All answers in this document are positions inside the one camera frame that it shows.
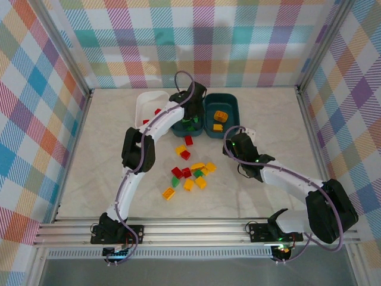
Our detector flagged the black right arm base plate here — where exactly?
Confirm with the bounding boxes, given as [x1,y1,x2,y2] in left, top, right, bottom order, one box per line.
[248,222,304,244]

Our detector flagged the aluminium side rail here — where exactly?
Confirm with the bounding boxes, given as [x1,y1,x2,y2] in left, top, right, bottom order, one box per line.
[52,89,93,223]
[296,86,330,182]

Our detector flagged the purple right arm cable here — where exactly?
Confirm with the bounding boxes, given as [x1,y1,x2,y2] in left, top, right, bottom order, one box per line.
[222,126,345,266]

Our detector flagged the white plastic container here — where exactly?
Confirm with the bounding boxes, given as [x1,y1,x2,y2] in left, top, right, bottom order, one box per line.
[135,90,170,129]

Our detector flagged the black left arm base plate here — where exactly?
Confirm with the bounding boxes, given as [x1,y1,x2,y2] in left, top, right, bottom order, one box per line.
[90,223,145,245]

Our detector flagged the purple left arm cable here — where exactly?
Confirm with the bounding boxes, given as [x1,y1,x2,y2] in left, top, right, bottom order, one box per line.
[104,70,198,266]

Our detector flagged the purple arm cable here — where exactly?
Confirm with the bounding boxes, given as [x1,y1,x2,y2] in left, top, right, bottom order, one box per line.
[222,126,345,266]
[104,70,198,266]

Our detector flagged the grey slotted cable duct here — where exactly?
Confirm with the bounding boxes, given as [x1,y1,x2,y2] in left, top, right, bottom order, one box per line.
[47,248,276,260]

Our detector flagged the aluminium frame post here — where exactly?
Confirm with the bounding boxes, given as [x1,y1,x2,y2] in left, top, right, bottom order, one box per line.
[296,0,363,93]
[35,0,93,98]

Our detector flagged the wide aluminium base rail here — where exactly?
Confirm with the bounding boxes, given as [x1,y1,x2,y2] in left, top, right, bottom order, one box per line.
[32,216,363,248]

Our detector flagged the dark teal plastic container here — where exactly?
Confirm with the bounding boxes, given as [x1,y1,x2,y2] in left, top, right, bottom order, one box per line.
[204,93,241,140]
[170,94,207,138]

